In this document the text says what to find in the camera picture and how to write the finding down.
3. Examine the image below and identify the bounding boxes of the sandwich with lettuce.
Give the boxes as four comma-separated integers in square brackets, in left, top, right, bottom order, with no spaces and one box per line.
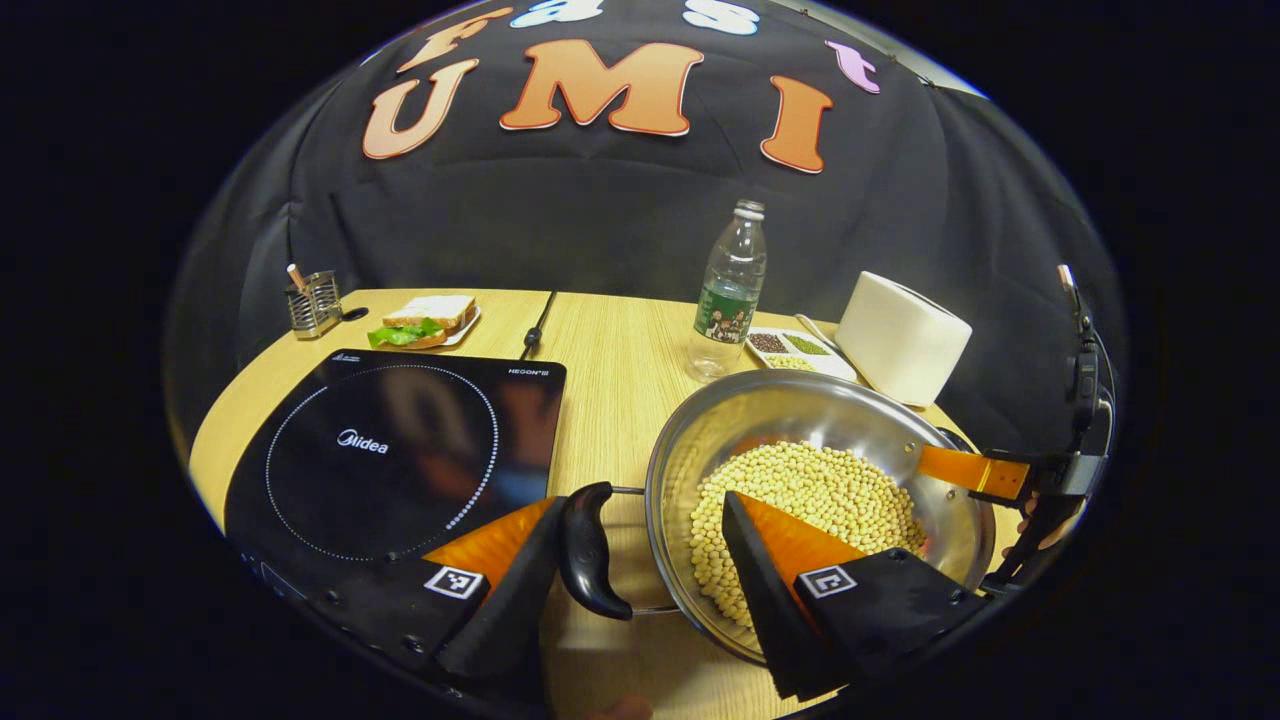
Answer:
[367,295,478,351]

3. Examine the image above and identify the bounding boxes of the stainless steel pot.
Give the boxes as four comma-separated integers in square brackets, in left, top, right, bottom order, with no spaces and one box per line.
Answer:
[555,368,1001,666]

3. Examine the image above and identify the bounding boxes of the black backdrop cloth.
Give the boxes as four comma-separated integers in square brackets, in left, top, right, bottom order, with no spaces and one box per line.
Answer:
[165,0,1126,461]

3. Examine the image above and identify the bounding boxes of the clear plastic water bottle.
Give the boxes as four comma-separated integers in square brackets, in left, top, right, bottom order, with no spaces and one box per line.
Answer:
[685,198,769,384]

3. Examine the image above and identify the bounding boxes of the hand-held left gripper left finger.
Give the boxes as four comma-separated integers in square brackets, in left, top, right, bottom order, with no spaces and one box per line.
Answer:
[298,495,571,693]

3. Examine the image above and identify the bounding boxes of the white toaster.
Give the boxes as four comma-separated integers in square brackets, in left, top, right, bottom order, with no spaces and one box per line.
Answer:
[835,270,973,408]

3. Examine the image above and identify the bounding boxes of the metal wire utensil holder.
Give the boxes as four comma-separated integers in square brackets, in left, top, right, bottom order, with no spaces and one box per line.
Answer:
[285,270,344,339]

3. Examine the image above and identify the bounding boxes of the white spoon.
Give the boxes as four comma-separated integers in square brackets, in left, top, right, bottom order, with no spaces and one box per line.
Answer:
[795,313,843,353]

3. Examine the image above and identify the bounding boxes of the black power cable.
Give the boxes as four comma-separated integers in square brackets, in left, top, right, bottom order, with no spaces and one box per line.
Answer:
[522,290,557,361]

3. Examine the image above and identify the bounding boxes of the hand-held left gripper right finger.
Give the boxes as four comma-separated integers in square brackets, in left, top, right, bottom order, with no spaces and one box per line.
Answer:
[722,490,993,701]

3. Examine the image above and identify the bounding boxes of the white divided bean tray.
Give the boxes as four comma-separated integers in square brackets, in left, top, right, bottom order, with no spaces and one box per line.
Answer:
[745,327,859,383]

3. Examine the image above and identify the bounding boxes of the black induction cooktop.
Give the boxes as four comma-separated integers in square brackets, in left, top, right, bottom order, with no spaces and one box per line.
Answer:
[222,348,568,611]

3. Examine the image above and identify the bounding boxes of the pile of soybeans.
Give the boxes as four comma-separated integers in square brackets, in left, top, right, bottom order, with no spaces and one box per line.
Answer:
[688,440,929,629]

